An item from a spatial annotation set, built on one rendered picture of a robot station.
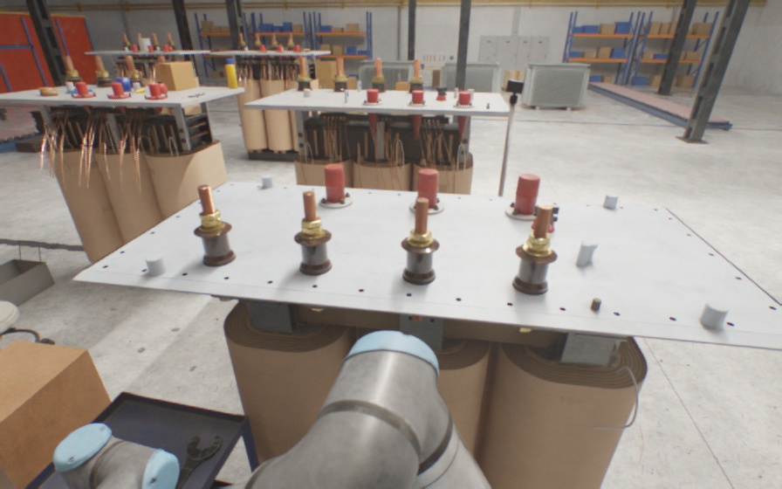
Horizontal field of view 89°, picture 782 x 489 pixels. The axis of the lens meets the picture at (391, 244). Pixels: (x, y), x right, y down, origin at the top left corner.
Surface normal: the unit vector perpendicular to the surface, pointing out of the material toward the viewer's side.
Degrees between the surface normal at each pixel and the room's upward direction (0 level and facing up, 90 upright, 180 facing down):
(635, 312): 0
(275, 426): 90
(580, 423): 90
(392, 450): 41
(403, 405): 36
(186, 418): 0
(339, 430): 15
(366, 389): 4
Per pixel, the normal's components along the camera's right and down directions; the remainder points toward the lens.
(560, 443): -0.15, 0.45
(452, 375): 0.09, 0.46
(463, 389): 0.37, 0.43
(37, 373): 0.00, -0.89
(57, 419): 0.99, 0.07
